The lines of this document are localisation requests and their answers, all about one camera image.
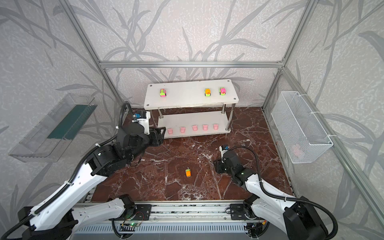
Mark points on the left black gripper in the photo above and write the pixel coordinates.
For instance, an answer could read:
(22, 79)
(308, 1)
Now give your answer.
(154, 137)

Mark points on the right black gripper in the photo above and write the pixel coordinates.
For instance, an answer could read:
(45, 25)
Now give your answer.
(220, 165)

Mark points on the orange toy car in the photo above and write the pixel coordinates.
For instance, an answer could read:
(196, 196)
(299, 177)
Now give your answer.
(207, 92)
(188, 173)

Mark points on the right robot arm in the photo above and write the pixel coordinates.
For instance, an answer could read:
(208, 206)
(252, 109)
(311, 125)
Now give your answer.
(299, 220)

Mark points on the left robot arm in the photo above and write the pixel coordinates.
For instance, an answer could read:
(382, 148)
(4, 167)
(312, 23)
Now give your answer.
(56, 218)

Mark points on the white two-tier shelf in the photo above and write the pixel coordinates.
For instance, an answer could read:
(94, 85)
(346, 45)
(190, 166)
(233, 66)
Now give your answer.
(182, 95)

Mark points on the pink item in basket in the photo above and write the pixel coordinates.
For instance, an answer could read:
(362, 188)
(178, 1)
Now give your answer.
(297, 151)

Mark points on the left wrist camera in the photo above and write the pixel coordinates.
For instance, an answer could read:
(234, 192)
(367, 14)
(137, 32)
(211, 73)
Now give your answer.
(143, 118)

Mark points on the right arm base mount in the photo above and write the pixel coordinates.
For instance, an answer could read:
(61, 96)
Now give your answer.
(240, 212)

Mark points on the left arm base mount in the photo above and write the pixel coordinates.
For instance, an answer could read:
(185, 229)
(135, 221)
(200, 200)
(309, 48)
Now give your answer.
(142, 212)

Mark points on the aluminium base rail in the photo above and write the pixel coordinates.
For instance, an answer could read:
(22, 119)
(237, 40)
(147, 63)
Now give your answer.
(162, 212)

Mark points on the white wire mesh basket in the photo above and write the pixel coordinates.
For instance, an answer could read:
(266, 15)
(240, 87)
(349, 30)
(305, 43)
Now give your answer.
(298, 124)

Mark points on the clear plastic wall bin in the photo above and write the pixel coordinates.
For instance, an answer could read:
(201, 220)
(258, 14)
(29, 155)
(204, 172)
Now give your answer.
(49, 139)

